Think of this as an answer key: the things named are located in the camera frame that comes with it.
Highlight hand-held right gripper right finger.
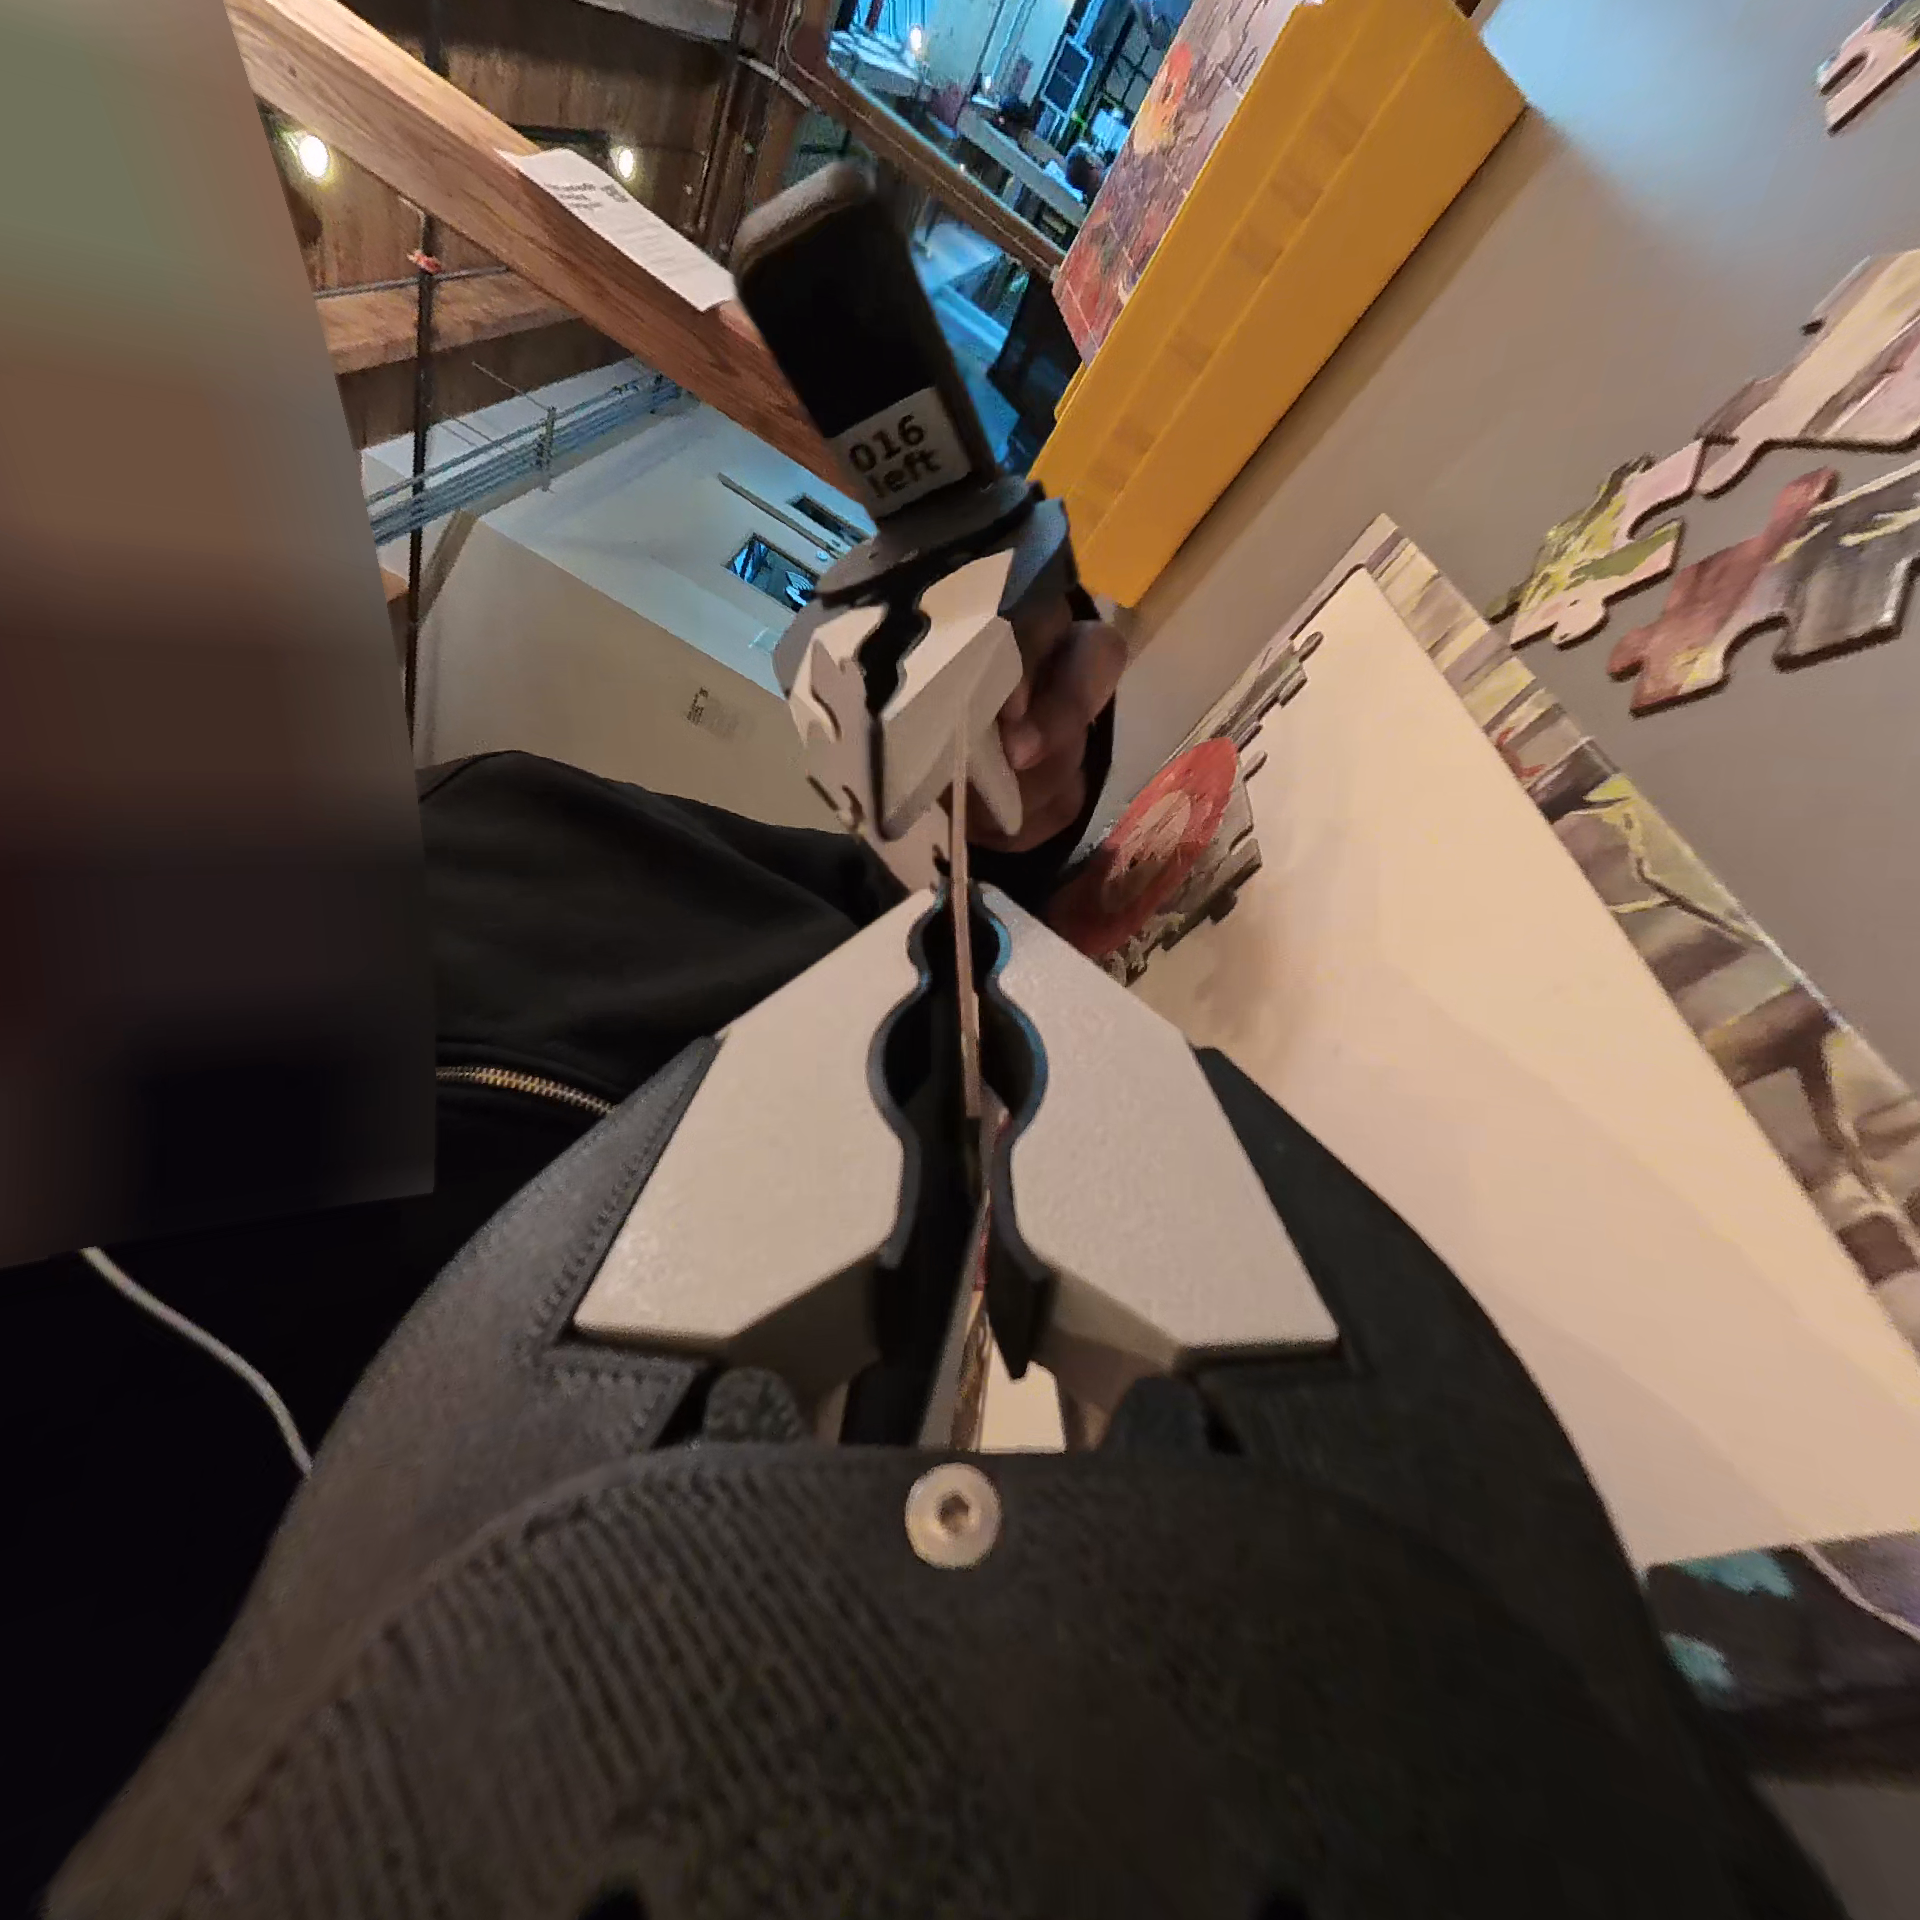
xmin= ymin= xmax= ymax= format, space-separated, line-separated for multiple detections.
xmin=975 ymin=883 xmax=1342 ymax=1413

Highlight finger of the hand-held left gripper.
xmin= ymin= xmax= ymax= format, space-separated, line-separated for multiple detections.
xmin=772 ymin=600 xmax=904 ymax=886
xmin=872 ymin=547 xmax=1023 ymax=841

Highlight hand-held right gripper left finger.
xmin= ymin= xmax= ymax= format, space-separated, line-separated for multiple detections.
xmin=574 ymin=883 xmax=962 ymax=1369

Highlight brown and green puzzle piece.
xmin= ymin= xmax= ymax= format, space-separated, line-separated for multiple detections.
xmin=960 ymin=1131 xmax=1002 ymax=1445

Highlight printed frame puzzle tray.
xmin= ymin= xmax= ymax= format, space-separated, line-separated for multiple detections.
xmin=1048 ymin=518 xmax=1920 ymax=1789

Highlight person's left hand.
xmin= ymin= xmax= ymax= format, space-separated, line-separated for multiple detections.
xmin=989 ymin=616 xmax=1129 ymax=855

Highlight white glass door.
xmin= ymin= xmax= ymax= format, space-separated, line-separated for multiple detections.
xmin=717 ymin=472 xmax=874 ymax=621

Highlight white paper label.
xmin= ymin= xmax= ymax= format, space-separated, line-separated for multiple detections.
xmin=510 ymin=147 xmax=730 ymax=314

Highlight assembled lion puzzle section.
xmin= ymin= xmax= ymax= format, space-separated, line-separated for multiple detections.
xmin=1048 ymin=631 xmax=1326 ymax=986

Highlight person in black jacket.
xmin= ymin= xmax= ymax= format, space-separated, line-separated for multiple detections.
xmin=0 ymin=750 xmax=921 ymax=1920

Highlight puzzle box with pictures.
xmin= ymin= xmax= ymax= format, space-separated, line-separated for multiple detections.
xmin=1048 ymin=0 xmax=1328 ymax=367

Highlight wooden column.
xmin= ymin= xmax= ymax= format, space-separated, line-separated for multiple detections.
xmin=224 ymin=0 xmax=858 ymax=501

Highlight yellow plastic bin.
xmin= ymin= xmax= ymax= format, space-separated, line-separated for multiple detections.
xmin=1026 ymin=0 xmax=1529 ymax=608

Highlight scattered loose puzzle pieces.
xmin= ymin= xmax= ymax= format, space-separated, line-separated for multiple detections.
xmin=1486 ymin=0 xmax=1920 ymax=721

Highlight white cable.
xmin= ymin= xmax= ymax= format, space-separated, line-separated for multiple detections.
xmin=82 ymin=1246 xmax=317 ymax=1479

